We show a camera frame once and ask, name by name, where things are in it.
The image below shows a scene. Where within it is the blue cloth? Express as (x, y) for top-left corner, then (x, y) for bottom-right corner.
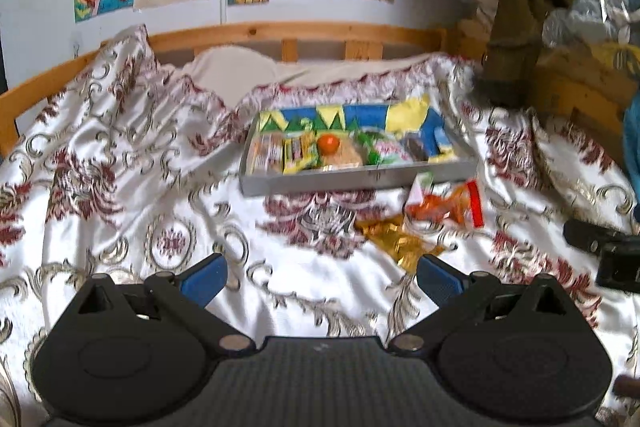
(621, 99), (640, 228)

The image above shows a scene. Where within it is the floral printed blanket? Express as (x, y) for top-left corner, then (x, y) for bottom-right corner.
(0, 24), (640, 427)

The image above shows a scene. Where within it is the gold foil snack wrapper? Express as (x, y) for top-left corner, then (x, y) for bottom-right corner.
(355, 216), (446, 274)

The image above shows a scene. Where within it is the green and white snack packet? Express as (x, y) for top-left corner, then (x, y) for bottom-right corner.
(407, 172), (437, 208)

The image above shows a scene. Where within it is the wooden bed post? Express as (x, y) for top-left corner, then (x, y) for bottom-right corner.
(475, 0), (545, 108)

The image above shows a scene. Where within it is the white pink-green snack packet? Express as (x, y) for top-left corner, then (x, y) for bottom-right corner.
(375, 137), (416, 164)

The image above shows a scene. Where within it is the grey tray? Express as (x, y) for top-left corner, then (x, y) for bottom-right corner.
(239, 94), (478, 196)

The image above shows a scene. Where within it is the clear cracker packet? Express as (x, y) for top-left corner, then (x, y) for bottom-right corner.
(320, 144), (368, 170)

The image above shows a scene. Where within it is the pink striped wafer packet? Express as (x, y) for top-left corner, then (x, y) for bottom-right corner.
(248, 134), (286, 172)

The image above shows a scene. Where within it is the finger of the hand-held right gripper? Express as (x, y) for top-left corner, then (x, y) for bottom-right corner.
(562, 219), (627, 255)

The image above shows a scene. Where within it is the orange snack bag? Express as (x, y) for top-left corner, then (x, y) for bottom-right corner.
(405, 181), (486, 229)

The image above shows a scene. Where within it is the yellow candy packet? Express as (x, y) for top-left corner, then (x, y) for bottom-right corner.
(282, 132), (319, 174)

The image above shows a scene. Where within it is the colourful tray liner paper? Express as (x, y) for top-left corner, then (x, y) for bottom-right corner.
(259, 94), (457, 160)

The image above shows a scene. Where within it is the clear plastic bag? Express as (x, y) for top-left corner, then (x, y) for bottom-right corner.
(542, 0), (640, 78)

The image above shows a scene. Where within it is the wooden bed headboard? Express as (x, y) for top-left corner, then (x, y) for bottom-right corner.
(530, 47), (640, 178)

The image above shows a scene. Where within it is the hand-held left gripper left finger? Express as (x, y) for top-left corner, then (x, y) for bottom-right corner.
(65, 253), (257, 355)

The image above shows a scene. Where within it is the dark brown snack packet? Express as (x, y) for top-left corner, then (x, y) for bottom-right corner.
(405, 134), (432, 162)

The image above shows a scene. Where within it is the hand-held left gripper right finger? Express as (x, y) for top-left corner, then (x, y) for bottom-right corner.
(387, 254), (576, 354)

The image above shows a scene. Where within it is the wooden bed rail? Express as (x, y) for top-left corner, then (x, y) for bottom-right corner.
(0, 23), (481, 158)

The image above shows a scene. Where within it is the small green snack packet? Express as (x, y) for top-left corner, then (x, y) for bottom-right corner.
(357, 132), (384, 166)

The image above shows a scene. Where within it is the white bed sheet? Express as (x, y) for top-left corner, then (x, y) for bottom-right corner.
(184, 49), (426, 104)

